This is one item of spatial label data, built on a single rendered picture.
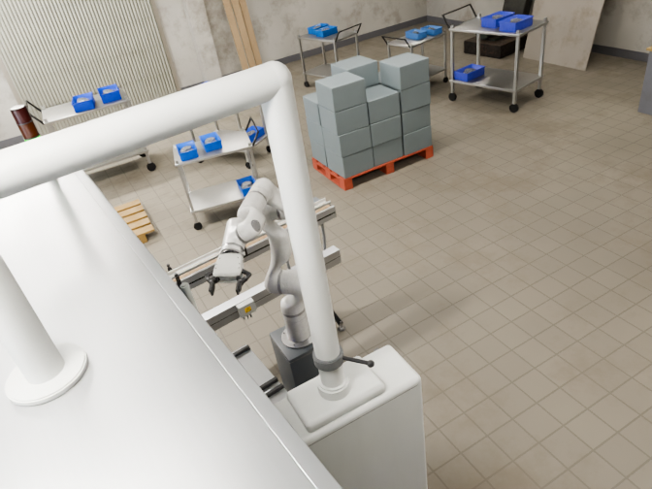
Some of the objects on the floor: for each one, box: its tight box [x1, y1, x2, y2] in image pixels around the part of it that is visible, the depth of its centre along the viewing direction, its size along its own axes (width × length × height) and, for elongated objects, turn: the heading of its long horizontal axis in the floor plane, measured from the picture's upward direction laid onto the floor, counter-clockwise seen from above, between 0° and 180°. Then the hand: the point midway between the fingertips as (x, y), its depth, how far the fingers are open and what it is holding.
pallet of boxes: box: [303, 52, 434, 191], centre depth 596 cm, size 119×76×114 cm, turn 130°
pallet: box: [114, 199, 154, 244], centre depth 562 cm, size 126×87×12 cm
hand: (224, 290), depth 184 cm, fingers open, 8 cm apart
